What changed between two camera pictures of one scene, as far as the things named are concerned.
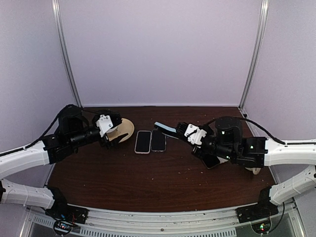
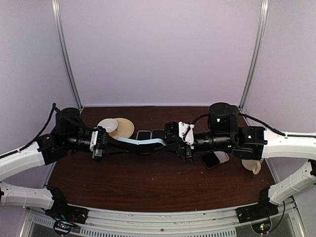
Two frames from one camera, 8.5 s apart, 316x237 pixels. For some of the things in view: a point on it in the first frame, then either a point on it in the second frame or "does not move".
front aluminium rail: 217,222 does not move
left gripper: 105,142 to 102,141
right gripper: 195,152 to 177,146
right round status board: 262,227 does not move
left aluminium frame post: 57,17 does not move
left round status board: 61,228 does not move
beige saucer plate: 127,126 does not move
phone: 167,130 to 142,142
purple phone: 210,160 does not move
